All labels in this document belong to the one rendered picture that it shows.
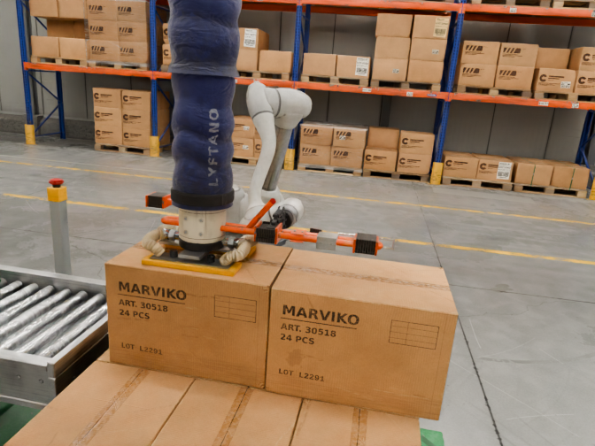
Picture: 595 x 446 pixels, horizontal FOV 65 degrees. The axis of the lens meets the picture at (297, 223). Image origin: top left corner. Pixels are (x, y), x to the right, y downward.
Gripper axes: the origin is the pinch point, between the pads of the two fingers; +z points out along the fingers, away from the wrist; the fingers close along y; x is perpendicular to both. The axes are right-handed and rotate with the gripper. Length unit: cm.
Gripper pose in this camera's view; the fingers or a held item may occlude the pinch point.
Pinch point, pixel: (272, 232)
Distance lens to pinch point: 169.7
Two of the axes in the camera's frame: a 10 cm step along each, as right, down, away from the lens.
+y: -0.7, 9.6, 2.8
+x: -9.8, -1.2, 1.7
